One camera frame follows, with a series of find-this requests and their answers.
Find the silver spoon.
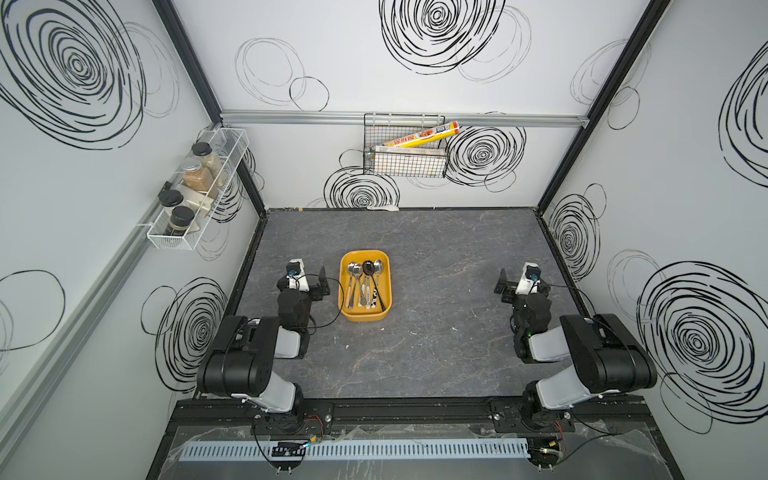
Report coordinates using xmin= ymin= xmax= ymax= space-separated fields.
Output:
xmin=360 ymin=274 xmax=372 ymax=309
xmin=346 ymin=262 xmax=362 ymax=310

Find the yellow plastic storage box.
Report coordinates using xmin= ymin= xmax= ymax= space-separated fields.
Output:
xmin=338 ymin=250 xmax=394 ymax=323

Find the black handle spoon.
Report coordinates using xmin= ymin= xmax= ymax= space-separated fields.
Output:
xmin=362 ymin=260 xmax=384 ymax=312

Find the patterned handle spoon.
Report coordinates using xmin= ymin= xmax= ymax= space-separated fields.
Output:
xmin=372 ymin=259 xmax=386 ymax=311

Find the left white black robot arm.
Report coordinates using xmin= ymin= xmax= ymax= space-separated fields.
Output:
xmin=196 ymin=259 xmax=330 ymax=422

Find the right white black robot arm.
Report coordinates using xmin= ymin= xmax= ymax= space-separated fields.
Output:
xmin=494 ymin=262 xmax=658 ymax=430

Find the yellow foil wrap box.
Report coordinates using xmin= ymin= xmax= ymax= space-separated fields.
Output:
xmin=383 ymin=122 xmax=460 ymax=148

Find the front spice jar black lid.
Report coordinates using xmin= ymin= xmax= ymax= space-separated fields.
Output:
xmin=164 ymin=205 xmax=195 ymax=237

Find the brown spice jar clear lid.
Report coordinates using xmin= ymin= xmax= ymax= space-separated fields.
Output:
xmin=181 ymin=157 xmax=218 ymax=198

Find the spice jar black lid far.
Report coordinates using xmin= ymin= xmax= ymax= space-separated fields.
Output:
xmin=191 ymin=141 xmax=223 ymax=180

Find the dark spice jar black lid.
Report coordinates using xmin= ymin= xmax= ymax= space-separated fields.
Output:
xmin=158 ymin=189 xmax=186 ymax=217

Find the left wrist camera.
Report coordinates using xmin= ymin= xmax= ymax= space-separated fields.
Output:
xmin=286 ymin=258 xmax=310 ymax=292

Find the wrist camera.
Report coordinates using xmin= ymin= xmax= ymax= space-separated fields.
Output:
xmin=515 ymin=262 xmax=541 ymax=295
xmin=286 ymin=258 xmax=310 ymax=292

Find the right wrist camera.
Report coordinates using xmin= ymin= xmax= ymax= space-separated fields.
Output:
xmin=515 ymin=262 xmax=541 ymax=295

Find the black wire wall basket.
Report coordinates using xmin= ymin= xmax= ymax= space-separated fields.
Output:
xmin=363 ymin=119 xmax=449 ymax=179

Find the clear acrylic wall shelf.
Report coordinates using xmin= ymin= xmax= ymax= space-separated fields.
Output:
xmin=147 ymin=127 xmax=249 ymax=255

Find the white slotted cable duct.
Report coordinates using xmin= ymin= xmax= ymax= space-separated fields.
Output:
xmin=178 ymin=438 xmax=530 ymax=462

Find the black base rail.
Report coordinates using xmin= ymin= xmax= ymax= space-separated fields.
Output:
xmin=165 ymin=395 xmax=651 ymax=437

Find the aluminium wall rail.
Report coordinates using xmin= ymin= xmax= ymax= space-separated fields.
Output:
xmin=221 ymin=110 xmax=590 ymax=128

